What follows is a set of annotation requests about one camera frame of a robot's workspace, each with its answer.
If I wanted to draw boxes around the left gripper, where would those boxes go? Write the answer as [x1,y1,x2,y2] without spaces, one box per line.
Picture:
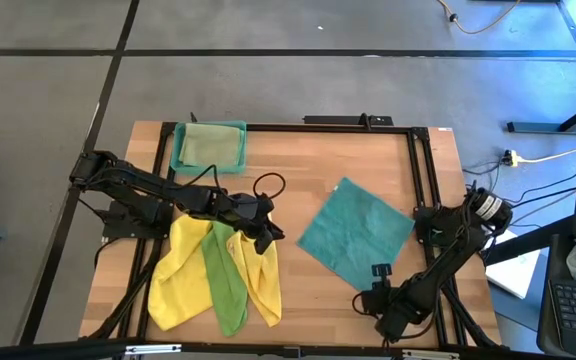
[211,192,286,255]

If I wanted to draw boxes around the yellow microfiber towel with tag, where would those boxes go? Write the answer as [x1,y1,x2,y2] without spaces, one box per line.
[226,219,284,329]

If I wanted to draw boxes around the green microfiber towel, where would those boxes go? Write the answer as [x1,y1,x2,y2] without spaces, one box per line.
[201,221,250,338]

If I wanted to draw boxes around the teal microfiber towel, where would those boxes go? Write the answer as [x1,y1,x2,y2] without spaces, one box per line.
[296,176,416,293]

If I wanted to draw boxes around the olive microfiber towel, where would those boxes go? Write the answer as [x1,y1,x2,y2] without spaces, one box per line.
[177,123,245,169]

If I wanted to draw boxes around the large yellow microfiber towel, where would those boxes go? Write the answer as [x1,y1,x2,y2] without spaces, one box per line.
[147,214,214,332]

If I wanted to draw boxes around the teal plastic bin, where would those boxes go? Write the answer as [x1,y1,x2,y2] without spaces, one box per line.
[170,120,248,177]

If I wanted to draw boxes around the black mounting bar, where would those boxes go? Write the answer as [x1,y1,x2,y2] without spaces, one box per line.
[303,113,395,127]

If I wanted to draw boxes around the black diagonal bar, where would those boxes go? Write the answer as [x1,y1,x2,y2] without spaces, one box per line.
[482,215,576,266]

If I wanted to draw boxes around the black desk foot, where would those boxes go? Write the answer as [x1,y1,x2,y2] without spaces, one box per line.
[506,92,576,135]

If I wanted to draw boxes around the black overhead rig beam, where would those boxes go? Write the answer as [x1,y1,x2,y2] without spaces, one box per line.
[0,338,576,360]

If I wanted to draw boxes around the silver metal bracket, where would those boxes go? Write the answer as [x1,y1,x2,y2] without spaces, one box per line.
[124,343,183,357]
[401,349,462,360]

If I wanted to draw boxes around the black aluminium table frame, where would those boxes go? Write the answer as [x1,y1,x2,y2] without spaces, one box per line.
[87,121,510,351]

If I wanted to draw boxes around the black floor cable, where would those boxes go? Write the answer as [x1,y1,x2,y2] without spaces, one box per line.
[512,172,576,205]

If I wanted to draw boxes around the pale yellow power cord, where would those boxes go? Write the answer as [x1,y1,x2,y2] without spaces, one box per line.
[517,147,576,165]

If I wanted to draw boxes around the yellow floor cable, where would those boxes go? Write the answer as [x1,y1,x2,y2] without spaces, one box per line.
[436,0,522,35]

